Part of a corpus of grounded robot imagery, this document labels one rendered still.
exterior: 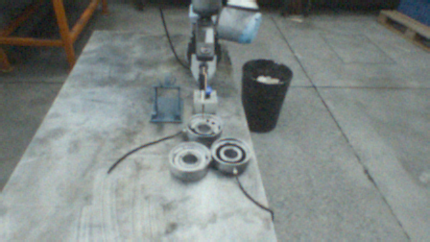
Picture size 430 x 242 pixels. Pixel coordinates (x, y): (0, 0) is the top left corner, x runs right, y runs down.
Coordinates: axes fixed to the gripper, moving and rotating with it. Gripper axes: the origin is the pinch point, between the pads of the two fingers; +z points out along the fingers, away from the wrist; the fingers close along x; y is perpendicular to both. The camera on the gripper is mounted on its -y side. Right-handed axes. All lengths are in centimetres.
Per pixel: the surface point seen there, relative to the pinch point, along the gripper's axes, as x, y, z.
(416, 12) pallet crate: -265, 298, 71
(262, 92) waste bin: -40, 85, 58
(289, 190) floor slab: -54, 37, 93
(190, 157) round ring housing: 2.9, -21.0, 11.4
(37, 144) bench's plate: 43.2, -15.4, 13.1
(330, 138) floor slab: -94, 84, 93
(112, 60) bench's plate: 34.5, 33.4, 13.1
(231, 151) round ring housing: -8.1, -18.7, 11.2
